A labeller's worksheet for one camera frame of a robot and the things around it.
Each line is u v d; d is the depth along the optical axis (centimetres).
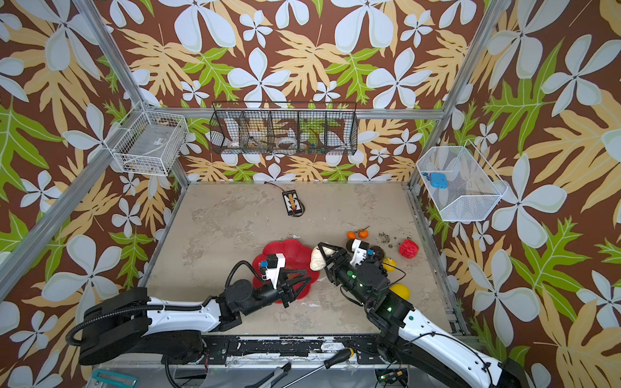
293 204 111
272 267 62
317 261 68
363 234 99
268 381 69
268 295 64
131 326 43
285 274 68
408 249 91
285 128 98
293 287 65
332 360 72
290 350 75
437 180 86
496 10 69
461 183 84
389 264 65
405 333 51
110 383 69
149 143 86
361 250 68
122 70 80
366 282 52
